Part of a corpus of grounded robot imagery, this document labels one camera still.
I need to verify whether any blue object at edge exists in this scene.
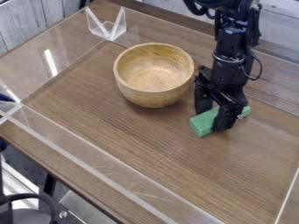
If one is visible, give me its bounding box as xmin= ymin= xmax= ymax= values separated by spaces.
xmin=0 ymin=92 xmax=15 ymax=152

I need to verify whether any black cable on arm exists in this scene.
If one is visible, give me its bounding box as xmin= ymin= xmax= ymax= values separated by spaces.
xmin=241 ymin=50 xmax=265 ymax=82

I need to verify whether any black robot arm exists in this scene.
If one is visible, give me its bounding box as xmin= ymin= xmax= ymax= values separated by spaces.
xmin=183 ymin=0 xmax=262 ymax=137

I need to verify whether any metal base plate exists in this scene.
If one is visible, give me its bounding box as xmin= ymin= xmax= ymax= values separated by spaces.
xmin=61 ymin=191 xmax=118 ymax=224

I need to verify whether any green rectangular block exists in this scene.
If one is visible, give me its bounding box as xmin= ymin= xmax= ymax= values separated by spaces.
xmin=189 ymin=104 xmax=253 ymax=138

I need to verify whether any black table leg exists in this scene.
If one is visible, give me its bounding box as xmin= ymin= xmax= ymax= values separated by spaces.
xmin=43 ymin=174 xmax=57 ymax=196

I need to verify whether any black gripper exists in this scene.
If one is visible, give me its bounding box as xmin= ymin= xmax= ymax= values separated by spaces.
xmin=195 ymin=52 xmax=249 ymax=132

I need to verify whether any clear acrylic tray wall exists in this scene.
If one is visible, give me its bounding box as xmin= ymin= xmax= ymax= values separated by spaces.
xmin=0 ymin=86 xmax=225 ymax=224

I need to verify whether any brown wooden bowl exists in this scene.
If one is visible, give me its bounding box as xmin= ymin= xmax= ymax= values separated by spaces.
xmin=114 ymin=42 xmax=194 ymax=108

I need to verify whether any clear acrylic corner bracket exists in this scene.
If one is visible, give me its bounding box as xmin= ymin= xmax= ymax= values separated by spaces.
xmin=85 ymin=7 xmax=127 ymax=41

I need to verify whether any black curved cable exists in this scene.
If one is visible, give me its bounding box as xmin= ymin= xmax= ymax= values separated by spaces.
xmin=0 ymin=192 xmax=61 ymax=224

